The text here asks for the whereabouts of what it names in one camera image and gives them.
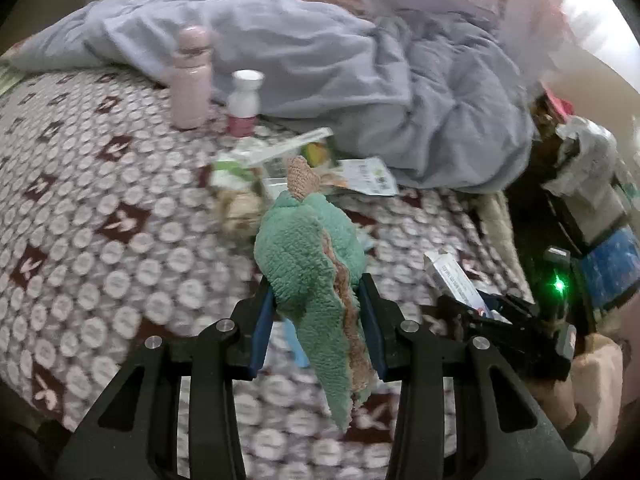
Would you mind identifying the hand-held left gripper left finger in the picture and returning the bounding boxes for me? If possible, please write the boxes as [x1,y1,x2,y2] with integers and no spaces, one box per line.
[52,277,278,480]

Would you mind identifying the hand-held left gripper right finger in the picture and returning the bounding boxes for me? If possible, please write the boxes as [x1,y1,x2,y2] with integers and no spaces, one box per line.
[356,272,583,480]

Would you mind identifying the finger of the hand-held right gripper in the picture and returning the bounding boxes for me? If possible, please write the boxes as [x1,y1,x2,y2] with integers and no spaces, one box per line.
[439,296,530,362]
[476,290,539,324]

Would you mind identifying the white medicine box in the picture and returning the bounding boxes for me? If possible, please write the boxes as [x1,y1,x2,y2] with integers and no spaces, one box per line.
[424,251,493,318]

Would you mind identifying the green plush toy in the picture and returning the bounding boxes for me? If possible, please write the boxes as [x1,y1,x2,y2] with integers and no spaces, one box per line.
[254,156,378,431]

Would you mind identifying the white yellow snack packet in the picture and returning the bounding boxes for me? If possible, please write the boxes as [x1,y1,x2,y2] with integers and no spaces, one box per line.
[334,158,400,197]

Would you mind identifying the green white plastic packet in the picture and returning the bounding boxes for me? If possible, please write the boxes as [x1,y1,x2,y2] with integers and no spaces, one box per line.
[211,159,262,192]

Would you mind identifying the person's right forearm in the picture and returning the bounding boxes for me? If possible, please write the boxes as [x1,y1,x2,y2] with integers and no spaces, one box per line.
[530,332,626,461]

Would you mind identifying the light blue wrapper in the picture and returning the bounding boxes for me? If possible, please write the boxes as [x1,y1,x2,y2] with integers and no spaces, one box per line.
[284,319,307,367]

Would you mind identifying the cream fleece mattress pad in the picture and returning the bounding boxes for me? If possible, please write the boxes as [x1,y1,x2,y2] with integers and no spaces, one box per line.
[472,191,533,303]

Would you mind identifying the blue box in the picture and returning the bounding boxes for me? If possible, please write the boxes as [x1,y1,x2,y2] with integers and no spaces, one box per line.
[579,229,640,312]

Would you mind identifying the beige crumpled wrapper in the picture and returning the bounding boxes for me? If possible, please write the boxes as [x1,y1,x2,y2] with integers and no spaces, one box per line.
[221,191,267,237]

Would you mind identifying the small white carton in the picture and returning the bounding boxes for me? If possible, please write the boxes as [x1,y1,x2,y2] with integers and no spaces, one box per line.
[262,177,292,202]

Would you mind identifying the white plastic bag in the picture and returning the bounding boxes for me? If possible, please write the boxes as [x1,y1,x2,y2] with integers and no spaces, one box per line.
[544,116,622,197]

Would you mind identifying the white box with corn picture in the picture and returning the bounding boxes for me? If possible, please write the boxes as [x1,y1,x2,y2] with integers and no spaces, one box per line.
[249,127,337,170]

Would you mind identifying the printed maroon white blanket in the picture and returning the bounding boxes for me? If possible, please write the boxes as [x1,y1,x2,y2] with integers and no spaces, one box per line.
[0,67,532,480]

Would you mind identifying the white bottle with pink label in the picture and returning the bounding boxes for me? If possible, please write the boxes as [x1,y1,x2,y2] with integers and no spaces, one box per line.
[226,70,265,137]

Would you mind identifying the grey-blue duvet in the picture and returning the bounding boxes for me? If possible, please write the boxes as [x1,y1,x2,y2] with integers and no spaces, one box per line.
[5,0,539,194]

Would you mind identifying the green white paper sheet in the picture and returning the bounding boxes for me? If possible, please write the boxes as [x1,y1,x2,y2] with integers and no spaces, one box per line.
[0,59,22,97]

